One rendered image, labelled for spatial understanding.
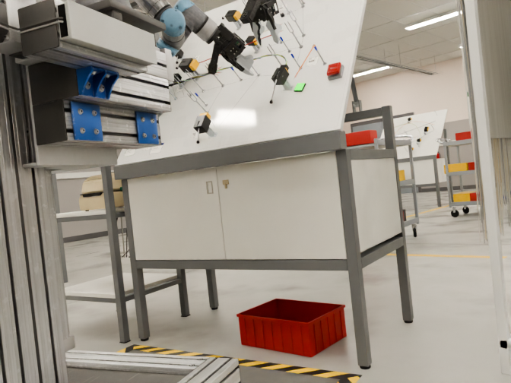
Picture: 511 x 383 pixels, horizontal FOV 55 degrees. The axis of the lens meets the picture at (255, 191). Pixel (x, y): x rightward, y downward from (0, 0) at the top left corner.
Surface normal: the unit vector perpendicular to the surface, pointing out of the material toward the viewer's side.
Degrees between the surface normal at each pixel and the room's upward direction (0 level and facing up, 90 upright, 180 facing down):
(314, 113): 54
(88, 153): 90
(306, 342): 90
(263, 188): 90
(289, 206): 90
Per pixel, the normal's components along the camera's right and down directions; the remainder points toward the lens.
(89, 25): 0.91, -0.09
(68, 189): 0.72, -0.07
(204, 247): -0.54, 0.07
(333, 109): -0.51, -0.52
